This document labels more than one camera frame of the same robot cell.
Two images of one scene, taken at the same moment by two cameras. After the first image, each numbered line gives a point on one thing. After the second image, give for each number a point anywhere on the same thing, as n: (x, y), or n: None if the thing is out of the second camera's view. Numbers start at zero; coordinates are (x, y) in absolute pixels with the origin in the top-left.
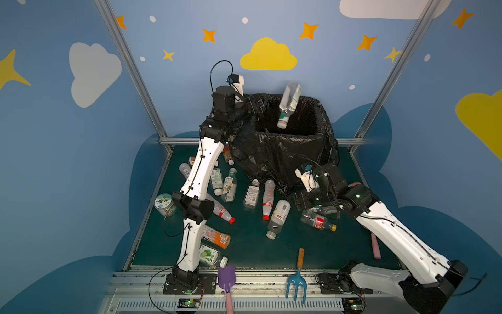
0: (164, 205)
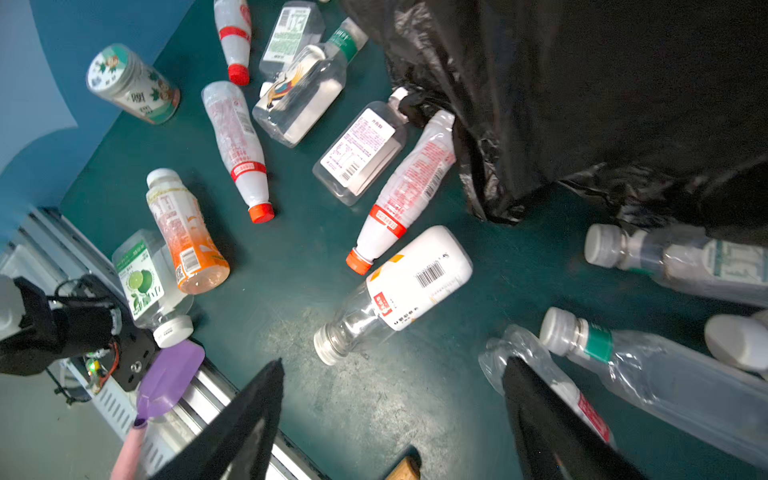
0: (117, 76)
